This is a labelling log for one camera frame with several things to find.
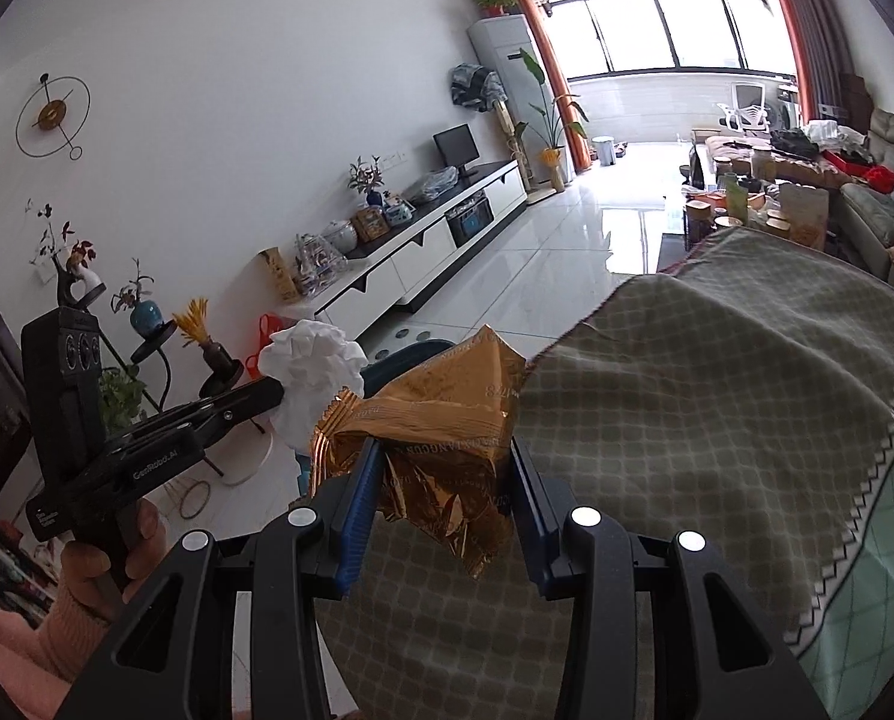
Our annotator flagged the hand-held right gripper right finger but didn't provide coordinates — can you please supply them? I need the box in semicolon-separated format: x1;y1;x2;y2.
508;439;830;720

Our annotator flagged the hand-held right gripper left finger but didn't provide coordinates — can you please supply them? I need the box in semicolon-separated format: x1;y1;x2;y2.
57;439;385;720

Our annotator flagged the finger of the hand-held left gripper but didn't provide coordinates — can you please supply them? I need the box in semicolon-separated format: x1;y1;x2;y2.
106;377;287;460

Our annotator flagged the white tissue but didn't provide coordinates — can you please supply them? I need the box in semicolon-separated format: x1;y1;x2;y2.
257;319;368;452

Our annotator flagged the gold snack wrapper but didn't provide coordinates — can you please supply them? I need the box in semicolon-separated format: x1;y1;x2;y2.
310;326;527;580

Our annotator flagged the person's left hand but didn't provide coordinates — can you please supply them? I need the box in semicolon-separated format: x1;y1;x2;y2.
61;499;167;623

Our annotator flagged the dark vase with yellow flowers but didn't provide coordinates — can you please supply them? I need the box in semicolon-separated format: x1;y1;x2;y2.
172;298;236;377

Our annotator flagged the red plastic bag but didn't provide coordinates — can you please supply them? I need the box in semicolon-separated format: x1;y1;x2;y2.
245;312;280;380

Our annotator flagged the green leafy potted plant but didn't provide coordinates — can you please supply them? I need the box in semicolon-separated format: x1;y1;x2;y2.
97;366;149;434

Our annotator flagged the black tiered plant stand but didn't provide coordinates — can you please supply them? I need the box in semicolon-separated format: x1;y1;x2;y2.
79;281;272;486

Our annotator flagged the gold hoop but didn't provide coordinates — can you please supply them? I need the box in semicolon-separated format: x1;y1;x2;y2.
176;481;212;521

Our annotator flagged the teal vase with plant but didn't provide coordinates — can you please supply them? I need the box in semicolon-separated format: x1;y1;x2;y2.
110;258;157;339

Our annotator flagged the vase with red flowers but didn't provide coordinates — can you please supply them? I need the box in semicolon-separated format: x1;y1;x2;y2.
26;198;107;309

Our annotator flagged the yellow box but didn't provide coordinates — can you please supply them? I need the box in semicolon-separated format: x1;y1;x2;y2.
259;247;299;305

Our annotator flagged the clear glass jar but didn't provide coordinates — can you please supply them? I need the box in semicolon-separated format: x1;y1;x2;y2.
294;233;351;294

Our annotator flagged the white perforated stool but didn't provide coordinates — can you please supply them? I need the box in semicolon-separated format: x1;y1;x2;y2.
357;319;437;354

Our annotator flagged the brown checkered tablecloth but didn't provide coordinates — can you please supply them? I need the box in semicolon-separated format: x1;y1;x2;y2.
316;227;894;720

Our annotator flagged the white black TV cabinet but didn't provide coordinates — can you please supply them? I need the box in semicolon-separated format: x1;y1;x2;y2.
308;160;530;332

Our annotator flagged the blue vase with branches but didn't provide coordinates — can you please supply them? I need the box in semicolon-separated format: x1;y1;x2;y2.
347;155;385;208

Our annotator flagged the clear plastic bag on cabinet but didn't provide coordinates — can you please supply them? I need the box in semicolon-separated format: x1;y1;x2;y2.
409;166;460;204

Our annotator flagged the black built-in cabinet appliance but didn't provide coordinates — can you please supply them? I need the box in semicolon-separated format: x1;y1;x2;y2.
446;193;494;248

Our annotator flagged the glass jar with lid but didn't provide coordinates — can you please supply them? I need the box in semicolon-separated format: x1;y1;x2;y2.
684;198;719;253

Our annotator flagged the black computer monitor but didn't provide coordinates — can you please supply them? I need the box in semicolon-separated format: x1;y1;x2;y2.
433;124;482;170

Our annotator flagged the teal patterned table runner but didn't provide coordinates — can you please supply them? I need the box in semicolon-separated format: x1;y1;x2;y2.
796;292;894;720

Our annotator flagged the tall beige stand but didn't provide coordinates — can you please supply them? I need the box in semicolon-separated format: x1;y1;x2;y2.
492;97;562;205

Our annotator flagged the dark bundled cloth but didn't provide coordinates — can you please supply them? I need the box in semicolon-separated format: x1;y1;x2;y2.
450;61;503;113

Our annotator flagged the tall green potted plant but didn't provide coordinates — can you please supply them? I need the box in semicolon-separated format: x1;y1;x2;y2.
517;48;591;190

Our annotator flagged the cluttered coffee table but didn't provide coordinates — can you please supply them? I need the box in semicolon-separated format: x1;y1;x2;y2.
685;126;869;252

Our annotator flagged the white standing air conditioner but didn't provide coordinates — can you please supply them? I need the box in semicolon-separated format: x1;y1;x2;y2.
467;15;562;190

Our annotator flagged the white office chair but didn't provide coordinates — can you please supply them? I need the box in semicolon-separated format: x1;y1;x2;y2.
715;82;771;137

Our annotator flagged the orange grey curtain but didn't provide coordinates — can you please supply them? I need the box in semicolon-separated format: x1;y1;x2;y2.
760;0;858;122
507;0;593;175

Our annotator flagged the grey green sofa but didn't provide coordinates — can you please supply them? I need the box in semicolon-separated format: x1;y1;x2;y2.
835;107;894;295

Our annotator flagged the red cloth on sofa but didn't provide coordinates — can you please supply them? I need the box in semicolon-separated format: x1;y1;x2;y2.
821;149;894;194

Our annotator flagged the large window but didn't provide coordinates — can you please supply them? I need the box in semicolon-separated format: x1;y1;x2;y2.
543;0;784;81

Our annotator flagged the round metal wall clock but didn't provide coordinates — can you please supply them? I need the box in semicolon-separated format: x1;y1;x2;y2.
15;73;92;161

